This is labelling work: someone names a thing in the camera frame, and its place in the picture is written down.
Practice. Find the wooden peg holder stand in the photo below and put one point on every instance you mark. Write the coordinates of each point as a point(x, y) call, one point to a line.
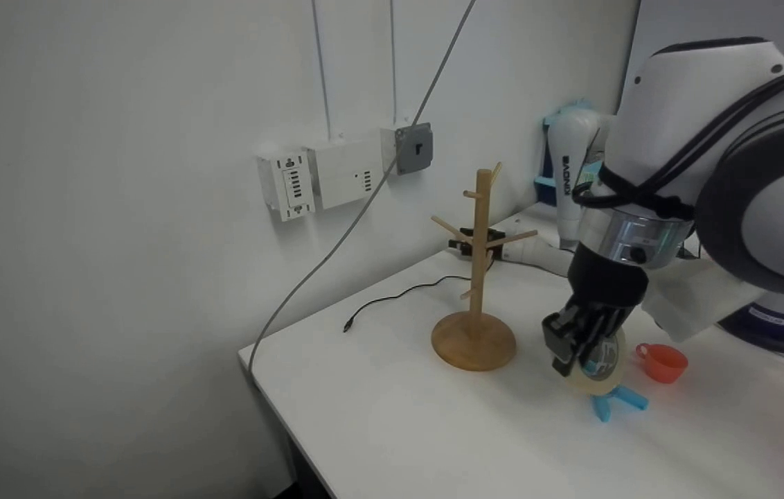
point(474, 341)

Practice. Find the white wall box with arrows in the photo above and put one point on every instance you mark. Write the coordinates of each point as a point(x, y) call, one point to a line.
point(286, 184)

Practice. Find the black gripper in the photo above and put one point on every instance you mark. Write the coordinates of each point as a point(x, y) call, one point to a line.
point(604, 281)

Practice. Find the cream masking tape roll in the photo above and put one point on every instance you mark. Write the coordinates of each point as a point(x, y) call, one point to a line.
point(595, 379)

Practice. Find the grey wall junction box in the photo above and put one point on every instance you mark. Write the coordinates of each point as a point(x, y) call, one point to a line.
point(415, 145)

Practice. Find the small black connector device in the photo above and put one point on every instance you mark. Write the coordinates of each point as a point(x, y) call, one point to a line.
point(477, 241)

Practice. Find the grey vertical wall conduit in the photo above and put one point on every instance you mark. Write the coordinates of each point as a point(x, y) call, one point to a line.
point(323, 63)
point(394, 55)

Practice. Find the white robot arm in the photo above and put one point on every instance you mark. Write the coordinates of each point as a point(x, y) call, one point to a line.
point(686, 119)

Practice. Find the small orange cup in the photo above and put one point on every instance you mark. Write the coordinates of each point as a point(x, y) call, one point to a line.
point(664, 361)

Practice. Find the blue plastic clip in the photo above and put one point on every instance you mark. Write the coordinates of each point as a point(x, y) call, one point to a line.
point(618, 403)

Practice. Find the plain white wall box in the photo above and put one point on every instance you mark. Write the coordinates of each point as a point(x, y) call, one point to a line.
point(344, 169)

